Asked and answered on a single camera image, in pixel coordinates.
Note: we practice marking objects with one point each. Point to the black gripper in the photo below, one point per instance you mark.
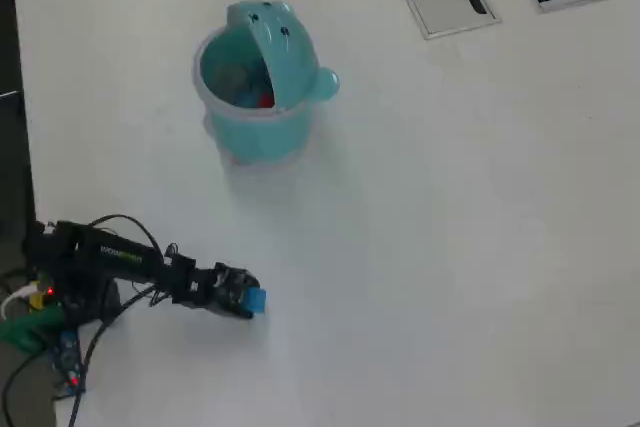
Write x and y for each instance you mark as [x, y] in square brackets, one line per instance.
[212, 294]

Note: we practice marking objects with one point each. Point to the blue lego block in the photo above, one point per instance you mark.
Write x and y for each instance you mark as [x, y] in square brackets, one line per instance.
[255, 300]

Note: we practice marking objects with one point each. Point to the red lego block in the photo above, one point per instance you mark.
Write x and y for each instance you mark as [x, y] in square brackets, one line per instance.
[267, 100]

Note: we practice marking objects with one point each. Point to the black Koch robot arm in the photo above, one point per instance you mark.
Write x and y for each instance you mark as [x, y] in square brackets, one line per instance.
[100, 262]

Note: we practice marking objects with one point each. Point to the teal animal-shaped bin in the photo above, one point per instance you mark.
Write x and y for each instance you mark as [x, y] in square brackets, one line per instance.
[260, 137]

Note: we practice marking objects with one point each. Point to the blue controller circuit board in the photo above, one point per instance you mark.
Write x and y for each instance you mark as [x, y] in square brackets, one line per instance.
[69, 357]

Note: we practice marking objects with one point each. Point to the blue item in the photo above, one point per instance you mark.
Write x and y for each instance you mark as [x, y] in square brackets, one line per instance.
[245, 97]

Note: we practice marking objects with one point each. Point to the yellow connector plug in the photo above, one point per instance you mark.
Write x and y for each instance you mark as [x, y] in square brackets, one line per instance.
[36, 301]

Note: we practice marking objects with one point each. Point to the dull green item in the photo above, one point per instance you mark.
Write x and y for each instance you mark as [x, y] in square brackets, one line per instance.
[230, 74]

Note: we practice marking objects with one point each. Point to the green table clamp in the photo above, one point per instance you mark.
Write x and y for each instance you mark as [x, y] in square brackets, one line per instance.
[25, 329]

